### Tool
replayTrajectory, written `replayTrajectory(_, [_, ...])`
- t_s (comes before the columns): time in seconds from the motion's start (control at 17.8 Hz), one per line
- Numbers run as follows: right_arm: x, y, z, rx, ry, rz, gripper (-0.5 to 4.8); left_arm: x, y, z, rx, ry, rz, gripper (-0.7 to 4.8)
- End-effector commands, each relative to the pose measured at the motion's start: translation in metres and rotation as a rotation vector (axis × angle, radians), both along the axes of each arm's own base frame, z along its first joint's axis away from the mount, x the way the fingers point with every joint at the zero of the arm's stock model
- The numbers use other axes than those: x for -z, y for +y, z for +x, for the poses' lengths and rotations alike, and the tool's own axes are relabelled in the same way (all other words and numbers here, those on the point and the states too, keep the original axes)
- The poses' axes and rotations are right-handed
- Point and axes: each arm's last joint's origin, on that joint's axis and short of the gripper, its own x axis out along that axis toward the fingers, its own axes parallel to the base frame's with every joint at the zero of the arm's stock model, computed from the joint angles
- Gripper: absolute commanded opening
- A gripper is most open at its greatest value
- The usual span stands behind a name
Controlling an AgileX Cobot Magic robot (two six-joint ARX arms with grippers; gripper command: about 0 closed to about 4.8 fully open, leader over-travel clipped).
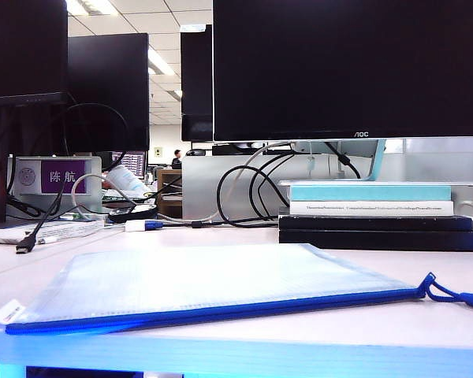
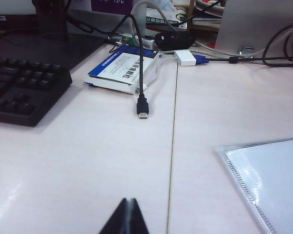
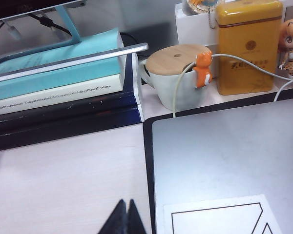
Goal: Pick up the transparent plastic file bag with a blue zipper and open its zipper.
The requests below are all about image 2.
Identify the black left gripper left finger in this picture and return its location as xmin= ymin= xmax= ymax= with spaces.
xmin=97 ymin=197 xmax=129 ymax=234

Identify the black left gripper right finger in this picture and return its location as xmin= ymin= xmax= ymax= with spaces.
xmin=128 ymin=198 xmax=149 ymax=234

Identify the transparent plastic file bag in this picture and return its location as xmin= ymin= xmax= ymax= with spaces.
xmin=214 ymin=137 xmax=293 ymax=234

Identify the blue and white medicine box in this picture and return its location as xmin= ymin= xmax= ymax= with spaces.
xmin=84 ymin=44 xmax=161 ymax=95

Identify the black computer keyboard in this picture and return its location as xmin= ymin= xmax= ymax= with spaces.
xmin=0 ymin=56 xmax=73 ymax=127

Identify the small white box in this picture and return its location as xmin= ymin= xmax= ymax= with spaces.
xmin=136 ymin=36 xmax=157 ymax=51

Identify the small green circuit board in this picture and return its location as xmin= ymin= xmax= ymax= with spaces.
xmin=108 ymin=33 xmax=137 ymax=47

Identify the black computer mouse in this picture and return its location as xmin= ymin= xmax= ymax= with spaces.
xmin=154 ymin=31 xmax=196 ymax=49

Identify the black monitor stand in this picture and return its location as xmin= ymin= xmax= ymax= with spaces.
xmin=0 ymin=0 xmax=107 ymax=71

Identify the book with green print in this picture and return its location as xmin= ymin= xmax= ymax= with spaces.
xmin=146 ymin=8 xmax=188 ymax=31

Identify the stack of papers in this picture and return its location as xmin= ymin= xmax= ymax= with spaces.
xmin=192 ymin=0 xmax=225 ymax=32

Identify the purple name sign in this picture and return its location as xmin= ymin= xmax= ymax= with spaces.
xmin=91 ymin=0 xmax=134 ymax=12

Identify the white and blue tube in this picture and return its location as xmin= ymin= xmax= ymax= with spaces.
xmin=156 ymin=0 xmax=186 ymax=15

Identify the black computer monitor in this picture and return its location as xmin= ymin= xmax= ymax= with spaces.
xmin=0 ymin=14 xmax=39 ymax=31

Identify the silver monitor stand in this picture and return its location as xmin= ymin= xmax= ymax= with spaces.
xmin=214 ymin=0 xmax=293 ymax=58

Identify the black HDMI cable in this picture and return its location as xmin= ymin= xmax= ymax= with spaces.
xmin=67 ymin=14 xmax=149 ymax=120

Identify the white adapter with white cable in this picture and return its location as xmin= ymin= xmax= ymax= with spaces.
xmin=134 ymin=50 xmax=196 ymax=95

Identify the black VGA cable blue plug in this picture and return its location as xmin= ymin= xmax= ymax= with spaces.
xmin=194 ymin=55 xmax=293 ymax=66

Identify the thick grey cable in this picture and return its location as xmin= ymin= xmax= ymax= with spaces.
xmin=131 ymin=0 xmax=235 ymax=59

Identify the black monitor cable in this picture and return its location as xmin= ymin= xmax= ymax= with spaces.
xmin=262 ymin=18 xmax=293 ymax=68

